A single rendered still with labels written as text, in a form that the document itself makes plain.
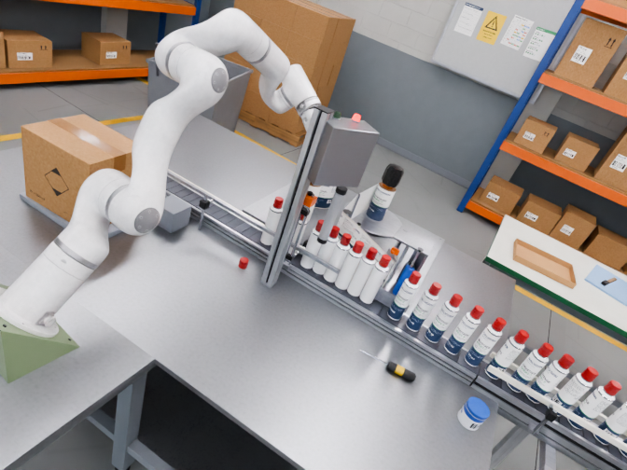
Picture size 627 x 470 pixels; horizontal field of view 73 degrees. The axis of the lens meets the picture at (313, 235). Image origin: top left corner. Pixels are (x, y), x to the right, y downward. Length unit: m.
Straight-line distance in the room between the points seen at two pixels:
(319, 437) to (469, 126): 4.93
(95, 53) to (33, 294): 4.53
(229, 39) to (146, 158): 0.37
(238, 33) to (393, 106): 4.87
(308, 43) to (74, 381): 4.10
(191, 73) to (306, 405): 0.92
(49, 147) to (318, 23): 3.55
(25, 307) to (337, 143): 0.89
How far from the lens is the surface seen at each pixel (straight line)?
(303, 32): 4.82
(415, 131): 5.92
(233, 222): 1.75
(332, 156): 1.26
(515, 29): 5.52
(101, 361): 1.28
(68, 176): 1.60
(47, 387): 1.25
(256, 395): 1.25
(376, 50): 6.04
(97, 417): 1.91
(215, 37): 1.20
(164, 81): 3.84
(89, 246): 1.18
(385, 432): 1.33
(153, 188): 1.15
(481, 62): 5.56
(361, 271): 1.52
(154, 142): 1.15
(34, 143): 1.68
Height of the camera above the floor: 1.84
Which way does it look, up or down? 32 degrees down
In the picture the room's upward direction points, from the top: 20 degrees clockwise
